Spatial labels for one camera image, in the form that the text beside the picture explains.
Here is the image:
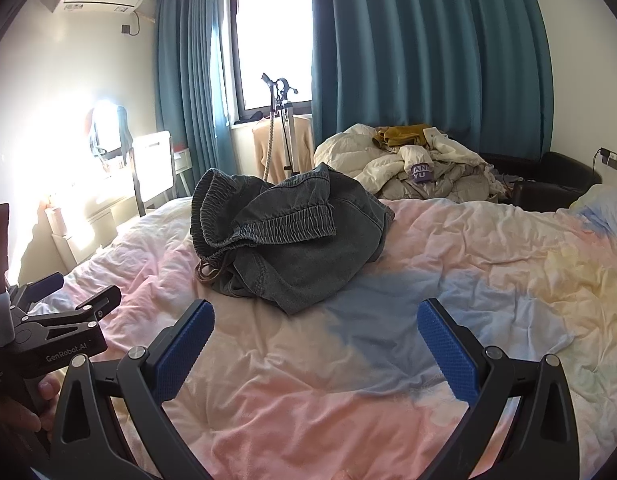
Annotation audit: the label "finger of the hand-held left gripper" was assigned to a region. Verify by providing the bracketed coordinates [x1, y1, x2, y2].
[6, 271, 65, 311]
[16, 284, 123, 333]

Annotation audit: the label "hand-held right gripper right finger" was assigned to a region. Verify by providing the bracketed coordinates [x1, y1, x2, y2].
[415, 298, 581, 480]

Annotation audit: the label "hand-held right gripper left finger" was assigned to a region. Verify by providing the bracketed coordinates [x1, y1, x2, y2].
[48, 299, 216, 480]

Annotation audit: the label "grey-blue denim pants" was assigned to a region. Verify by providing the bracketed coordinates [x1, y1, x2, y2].
[190, 162, 396, 316]

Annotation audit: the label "person's left hand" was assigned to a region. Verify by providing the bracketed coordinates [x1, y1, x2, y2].
[0, 376, 62, 436]

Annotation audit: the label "pastel tie-dye bed blanket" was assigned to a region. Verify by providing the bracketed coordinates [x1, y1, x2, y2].
[26, 182, 617, 480]

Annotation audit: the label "white side table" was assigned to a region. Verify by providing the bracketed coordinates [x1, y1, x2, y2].
[171, 142, 194, 188]

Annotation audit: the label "grey-blue hanging cloth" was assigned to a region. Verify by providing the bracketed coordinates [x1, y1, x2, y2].
[116, 105, 135, 166]

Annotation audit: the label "grey garment purple label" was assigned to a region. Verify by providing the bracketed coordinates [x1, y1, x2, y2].
[378, 145, 495, 204]

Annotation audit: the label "black leather sofa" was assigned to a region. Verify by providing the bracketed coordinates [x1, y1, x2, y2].
[481, 151, 603, 206]

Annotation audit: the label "pastel pillow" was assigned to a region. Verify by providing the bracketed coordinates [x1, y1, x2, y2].
[571, 184, 617, 241]

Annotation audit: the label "white crumpled duvet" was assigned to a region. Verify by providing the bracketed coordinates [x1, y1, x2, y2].
[314, 122, 494, 203]

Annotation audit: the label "mustard yellow cloth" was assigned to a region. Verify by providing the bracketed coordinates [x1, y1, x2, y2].
[372, 124, 434, 151]

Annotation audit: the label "beige hanging garment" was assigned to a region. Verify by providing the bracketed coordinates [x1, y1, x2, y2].
[252, 116, 315, 183]

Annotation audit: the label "narrow teal curtain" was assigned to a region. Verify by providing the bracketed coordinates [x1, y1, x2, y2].
[153, 0, 239, 186]

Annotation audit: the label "garment steamer stand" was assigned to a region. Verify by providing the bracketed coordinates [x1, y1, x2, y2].
[261, 72, 299, 181]

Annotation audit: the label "black air conditioner plug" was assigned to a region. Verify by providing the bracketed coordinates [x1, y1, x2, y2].
[120, 10, 142, 37]

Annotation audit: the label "wide teal curtain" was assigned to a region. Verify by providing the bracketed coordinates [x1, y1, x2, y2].
[308, 0, 554, 161]

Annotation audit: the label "dark-framed window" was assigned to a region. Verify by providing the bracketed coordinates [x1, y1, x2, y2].
[229, 0, 314, 123]

